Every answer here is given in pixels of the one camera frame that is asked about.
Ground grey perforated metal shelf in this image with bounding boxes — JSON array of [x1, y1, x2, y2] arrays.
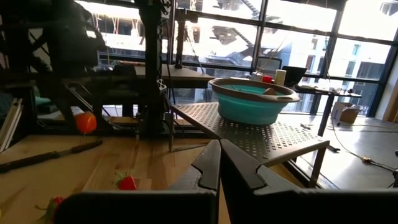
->
[[170, 102, 330, 189]]

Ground white cup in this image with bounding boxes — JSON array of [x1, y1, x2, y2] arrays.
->
[[274, 68, 287, 86]]

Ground black side desk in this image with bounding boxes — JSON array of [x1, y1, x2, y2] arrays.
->
[[294, 85, 363, 138]]

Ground black open laptop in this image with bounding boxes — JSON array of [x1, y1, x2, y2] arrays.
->
[[281, 65, 308, 88]]

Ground small orange fruit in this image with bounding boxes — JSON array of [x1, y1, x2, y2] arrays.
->
[[74, 111, 98, 135]]

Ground cardboard box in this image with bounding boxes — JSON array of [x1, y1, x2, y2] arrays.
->
[[331, 101, 361, 124]]

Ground white leaning panels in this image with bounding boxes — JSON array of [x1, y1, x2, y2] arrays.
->
[[0, 98, 24, 153]]

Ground black lattice upright post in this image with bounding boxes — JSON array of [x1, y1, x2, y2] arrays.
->
[[136, 0, 174, 138]]

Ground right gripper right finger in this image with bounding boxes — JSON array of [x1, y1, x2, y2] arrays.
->
[[220, 139, 398, 224]]

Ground red plastic strawberry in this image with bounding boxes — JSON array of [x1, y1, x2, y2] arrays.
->
[[114, 170, 138, 191], [34, 195, 66, 223]]

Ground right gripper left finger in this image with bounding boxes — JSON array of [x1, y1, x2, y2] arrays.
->
[[55, 139, 221, 224]]

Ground black window frame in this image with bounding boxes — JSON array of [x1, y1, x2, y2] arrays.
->
[[74, 0, 398, 119]]

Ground blue collapsible colander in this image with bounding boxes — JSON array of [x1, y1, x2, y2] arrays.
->
[[208, 77, 301, 126]]

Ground light floor cable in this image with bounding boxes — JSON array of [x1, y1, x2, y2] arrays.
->
[[329, 118, 398, 174]]

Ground black handled kitchen knife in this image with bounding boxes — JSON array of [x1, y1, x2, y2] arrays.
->
[[0, 139, 103, 174]]

